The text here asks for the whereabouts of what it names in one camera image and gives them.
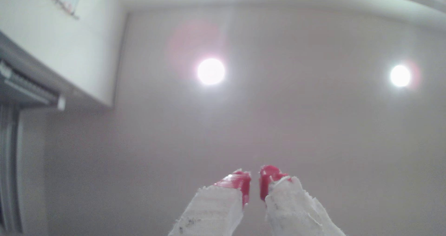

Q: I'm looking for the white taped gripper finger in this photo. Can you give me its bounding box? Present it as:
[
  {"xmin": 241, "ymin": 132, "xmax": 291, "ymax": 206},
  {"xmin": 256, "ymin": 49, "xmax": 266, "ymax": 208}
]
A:
[
  {"xmin": 259, "ymin": 165, "xmax": 346, "ymax": 236},
  {"xmin": 168, "ymin": 169, "xmax": 252, "ymax": 236}
]

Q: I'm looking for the grey curtain rail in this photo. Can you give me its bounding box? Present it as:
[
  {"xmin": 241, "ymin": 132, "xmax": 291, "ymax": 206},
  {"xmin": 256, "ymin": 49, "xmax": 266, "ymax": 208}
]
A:
[{"xmin": 0, "ymin": 60, "xmax": 67, "ymax": 111}]

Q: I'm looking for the grey curtain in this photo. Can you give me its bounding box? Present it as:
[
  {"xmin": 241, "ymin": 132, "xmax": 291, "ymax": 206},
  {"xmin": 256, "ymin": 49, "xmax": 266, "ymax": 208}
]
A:
[{"xmin": 0, "ymin": 104, "xmax": 24, "ymax": 234}]

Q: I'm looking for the round ceiling light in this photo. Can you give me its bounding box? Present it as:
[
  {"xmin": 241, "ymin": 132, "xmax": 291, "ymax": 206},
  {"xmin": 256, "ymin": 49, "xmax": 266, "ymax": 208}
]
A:
[
  {"xmin": 389, "ymin": 64, "xmax": 412, "ymax": 88},
  {"xmin": 196, "ymin": 57, "xmax": 226, "ymax": 86}
]

